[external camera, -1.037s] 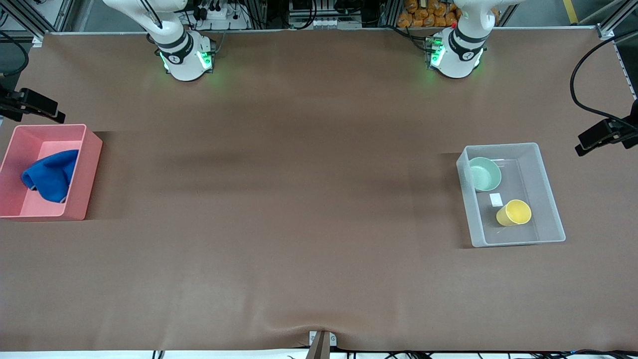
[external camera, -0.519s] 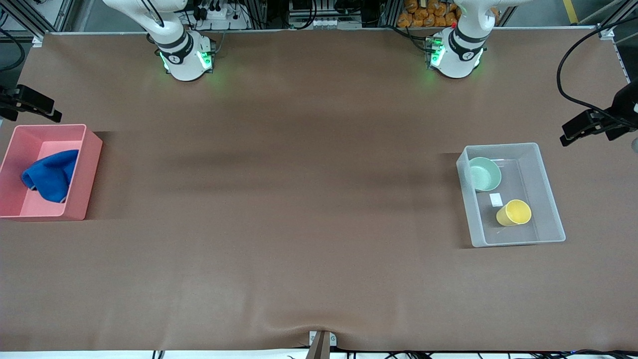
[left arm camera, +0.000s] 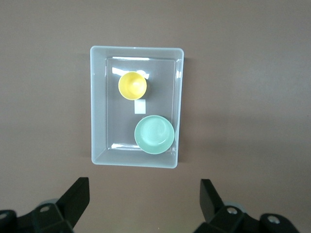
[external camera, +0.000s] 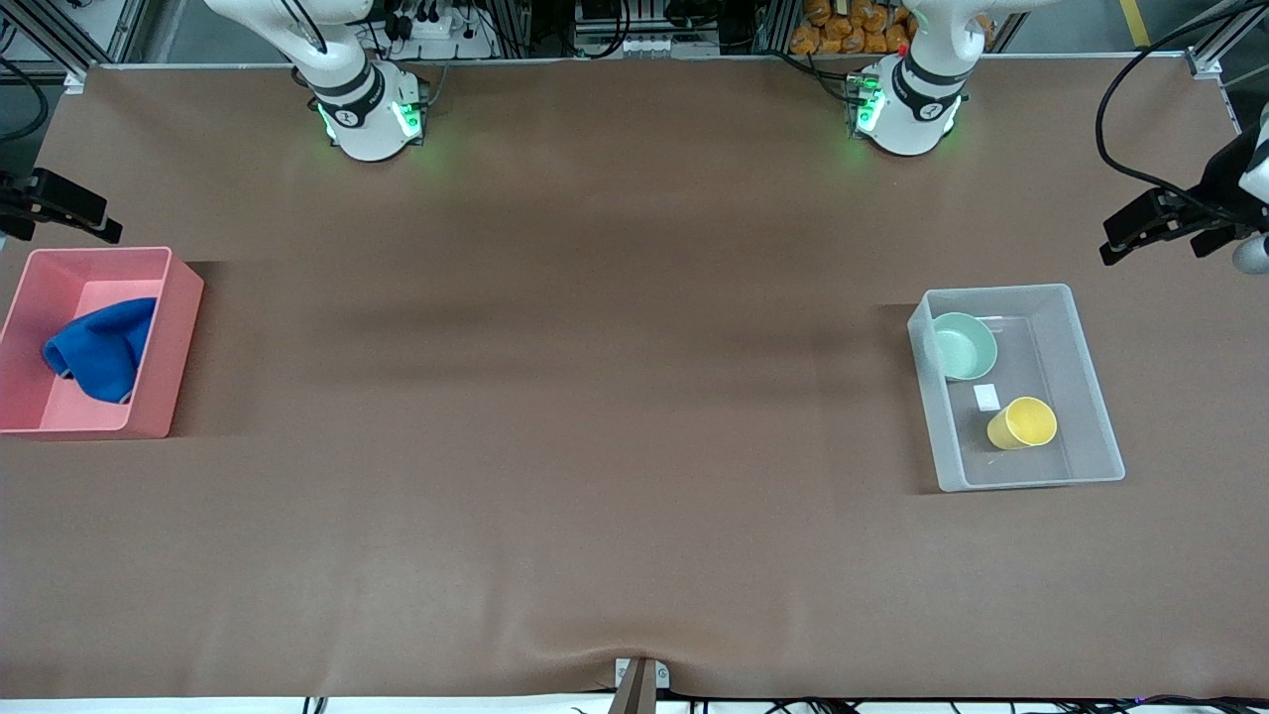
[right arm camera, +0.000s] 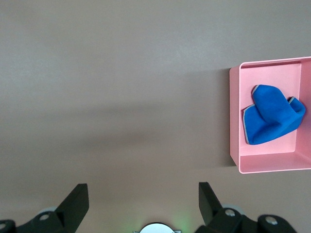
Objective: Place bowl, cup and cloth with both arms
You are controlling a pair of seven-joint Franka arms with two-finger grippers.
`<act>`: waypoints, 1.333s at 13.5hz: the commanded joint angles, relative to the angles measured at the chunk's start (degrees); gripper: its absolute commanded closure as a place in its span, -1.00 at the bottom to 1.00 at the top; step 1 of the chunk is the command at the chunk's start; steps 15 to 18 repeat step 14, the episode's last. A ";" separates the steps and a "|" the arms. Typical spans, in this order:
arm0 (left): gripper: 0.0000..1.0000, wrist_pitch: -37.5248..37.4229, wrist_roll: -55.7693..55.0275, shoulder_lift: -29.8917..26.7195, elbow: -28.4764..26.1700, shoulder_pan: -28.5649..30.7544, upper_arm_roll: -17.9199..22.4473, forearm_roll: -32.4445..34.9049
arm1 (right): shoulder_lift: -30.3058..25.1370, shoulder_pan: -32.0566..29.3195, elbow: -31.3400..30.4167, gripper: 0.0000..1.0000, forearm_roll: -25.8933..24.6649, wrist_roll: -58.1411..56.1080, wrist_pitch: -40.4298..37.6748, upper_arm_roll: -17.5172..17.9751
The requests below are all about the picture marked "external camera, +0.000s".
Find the blue cloth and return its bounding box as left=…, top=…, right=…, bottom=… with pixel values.
left=42, top=297, right=158, bottom=405

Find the light green bowl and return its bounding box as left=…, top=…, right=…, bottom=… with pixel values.
left=932, top=312, right=998, bottom=382

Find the yellow cup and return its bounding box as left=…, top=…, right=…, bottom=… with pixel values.
left=986, top=397, right=1058, bottom=450

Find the clear plastic bin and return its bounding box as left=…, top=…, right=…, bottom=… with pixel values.
left=907, top=284, right=1126, bottom=493

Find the pink plastic bin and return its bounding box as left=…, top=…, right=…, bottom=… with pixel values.
left=0, top=247, right=205, bottom=439

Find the white power strip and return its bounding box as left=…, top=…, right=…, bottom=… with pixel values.
left=389, top=8, right=497, bottom=60

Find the brown table cover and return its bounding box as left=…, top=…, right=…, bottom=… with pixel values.
left=0, top=55, right=1269, bottom=701

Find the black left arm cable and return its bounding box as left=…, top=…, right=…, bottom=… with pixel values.
left=1096, top=0, right=1269, bottom=204

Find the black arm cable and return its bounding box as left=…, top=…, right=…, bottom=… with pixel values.
left=1096, top=0, right=1269, bottom=204
left=0, top=58, right=49, bottom=142

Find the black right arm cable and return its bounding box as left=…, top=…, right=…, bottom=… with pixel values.
left=0, top=58, right=49, bottom=142

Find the metal camera pole bracket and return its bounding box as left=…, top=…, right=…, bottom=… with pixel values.
left=607, top=656, right=671, bottom=714

